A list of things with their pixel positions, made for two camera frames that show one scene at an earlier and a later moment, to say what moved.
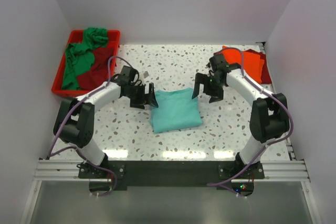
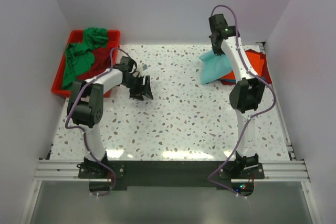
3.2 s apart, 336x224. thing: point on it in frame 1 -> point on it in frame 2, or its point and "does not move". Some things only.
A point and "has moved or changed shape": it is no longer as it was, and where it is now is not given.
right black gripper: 201,78 -> 217,51
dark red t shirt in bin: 98,74 does not move
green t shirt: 80,56 does not move
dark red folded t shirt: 265,78 does not move
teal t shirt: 177,109 has moved or changed shape
